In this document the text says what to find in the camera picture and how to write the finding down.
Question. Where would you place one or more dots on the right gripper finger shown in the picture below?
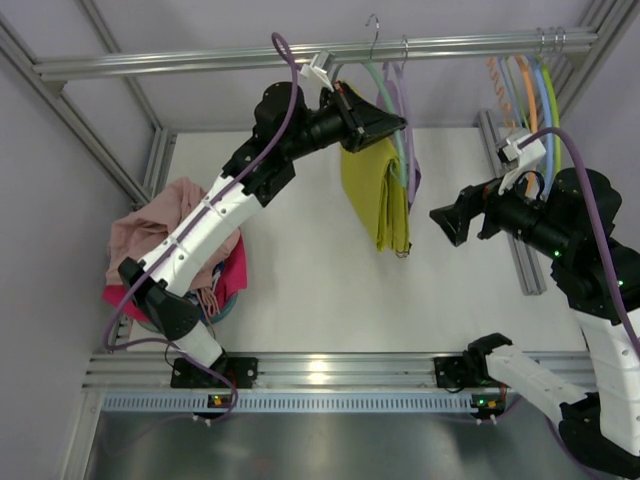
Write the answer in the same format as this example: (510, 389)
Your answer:
(475, 197)
(454, 220)

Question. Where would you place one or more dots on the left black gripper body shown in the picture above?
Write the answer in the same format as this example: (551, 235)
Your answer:
(350, 118)

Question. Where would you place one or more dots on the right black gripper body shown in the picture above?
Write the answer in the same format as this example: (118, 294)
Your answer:
(480, 212)

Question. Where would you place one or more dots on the yellow trousers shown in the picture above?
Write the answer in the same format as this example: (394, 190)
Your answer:
(376, 196)

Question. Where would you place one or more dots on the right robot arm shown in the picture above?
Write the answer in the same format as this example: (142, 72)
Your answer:
(599, 428)

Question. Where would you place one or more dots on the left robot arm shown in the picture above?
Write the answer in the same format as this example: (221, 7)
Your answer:
(285, 130)

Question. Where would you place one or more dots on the purple trousers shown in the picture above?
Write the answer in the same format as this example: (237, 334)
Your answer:
(407, 135)

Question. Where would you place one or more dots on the orange clothes hanger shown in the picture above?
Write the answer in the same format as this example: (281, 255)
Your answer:
(518, 111)

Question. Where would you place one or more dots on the magenta cloth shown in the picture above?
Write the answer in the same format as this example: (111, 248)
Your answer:
(234, 276)

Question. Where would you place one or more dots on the blue white patterned cloth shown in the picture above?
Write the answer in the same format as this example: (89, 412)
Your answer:
(204, 289)

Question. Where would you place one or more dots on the pink cloth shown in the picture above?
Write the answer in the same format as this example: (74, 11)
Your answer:
(141, 231)

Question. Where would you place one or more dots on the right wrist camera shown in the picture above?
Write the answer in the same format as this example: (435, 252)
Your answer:
(516, 160)

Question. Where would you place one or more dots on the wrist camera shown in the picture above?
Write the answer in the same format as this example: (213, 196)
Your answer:
(316, 72)
(516, 160)

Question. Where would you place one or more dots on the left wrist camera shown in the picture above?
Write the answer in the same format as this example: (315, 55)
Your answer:
(316, 72)

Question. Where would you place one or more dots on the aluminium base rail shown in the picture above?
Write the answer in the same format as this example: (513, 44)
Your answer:
(149, 371)

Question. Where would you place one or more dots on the aluminium hanging rail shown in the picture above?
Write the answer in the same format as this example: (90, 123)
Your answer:
(558, 41)

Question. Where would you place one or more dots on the slotted cable duct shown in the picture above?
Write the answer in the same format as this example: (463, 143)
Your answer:
(299, 403)

